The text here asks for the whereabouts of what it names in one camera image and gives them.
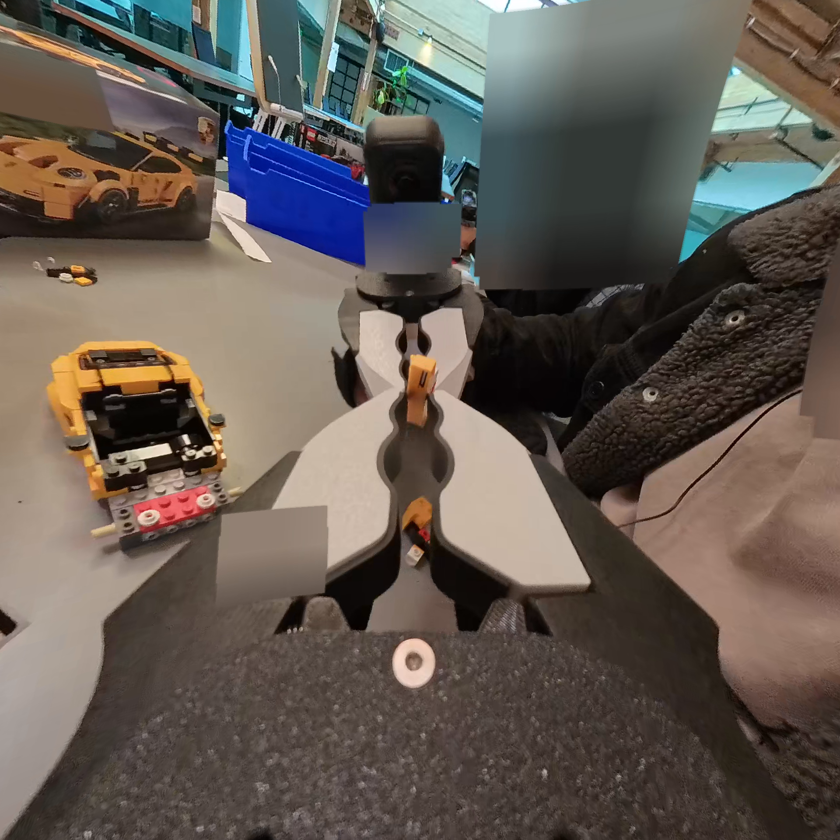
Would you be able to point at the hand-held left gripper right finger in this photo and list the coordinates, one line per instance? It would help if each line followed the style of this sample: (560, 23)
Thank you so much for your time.
(512, 519)

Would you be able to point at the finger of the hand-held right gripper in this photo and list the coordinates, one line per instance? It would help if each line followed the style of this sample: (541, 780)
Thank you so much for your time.
(381, 344)
(450, 344)

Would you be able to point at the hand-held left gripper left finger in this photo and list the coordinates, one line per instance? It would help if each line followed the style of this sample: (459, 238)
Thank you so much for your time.
(344, 492)

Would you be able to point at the orange arch lego piece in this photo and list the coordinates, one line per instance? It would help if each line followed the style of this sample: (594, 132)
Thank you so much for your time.
(419, 387)

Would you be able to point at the orange red grey lego assembly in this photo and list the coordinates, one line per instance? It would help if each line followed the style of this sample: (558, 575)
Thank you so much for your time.
(418, 525)

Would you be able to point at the yellow lego car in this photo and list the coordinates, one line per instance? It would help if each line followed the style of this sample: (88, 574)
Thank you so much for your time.
(138, 440)

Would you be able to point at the lego set box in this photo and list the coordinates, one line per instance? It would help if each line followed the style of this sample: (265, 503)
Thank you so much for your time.
(92, 145)

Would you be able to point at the small lego parts cluster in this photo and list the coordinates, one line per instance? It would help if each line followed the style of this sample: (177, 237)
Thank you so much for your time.
(72, 273)

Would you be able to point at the blue plastic bin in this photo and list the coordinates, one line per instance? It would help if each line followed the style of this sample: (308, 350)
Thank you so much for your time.
(309, 197)

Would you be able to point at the white paper bags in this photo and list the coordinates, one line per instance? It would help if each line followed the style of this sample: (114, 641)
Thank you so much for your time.
(239, 226)

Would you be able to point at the beige garment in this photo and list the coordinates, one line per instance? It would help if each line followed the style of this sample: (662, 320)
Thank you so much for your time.
(761, 578)

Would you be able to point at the dark fleece jacket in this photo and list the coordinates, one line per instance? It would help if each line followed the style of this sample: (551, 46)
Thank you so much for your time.
(709, 341)

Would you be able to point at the sticker sheet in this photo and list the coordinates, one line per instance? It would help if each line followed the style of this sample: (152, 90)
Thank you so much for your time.
(11, 625)

